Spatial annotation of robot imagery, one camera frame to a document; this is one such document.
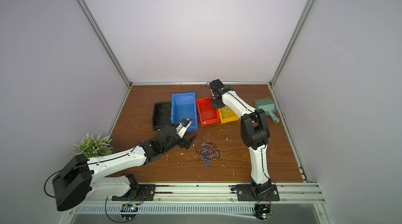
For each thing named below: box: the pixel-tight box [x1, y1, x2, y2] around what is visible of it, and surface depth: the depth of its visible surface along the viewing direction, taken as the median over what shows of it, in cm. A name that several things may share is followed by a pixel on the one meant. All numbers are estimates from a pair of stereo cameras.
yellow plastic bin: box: [217, 105, 240, 125], surface depth 97 cm
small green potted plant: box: [70, 132, 114, 159], surface depth 74 cm
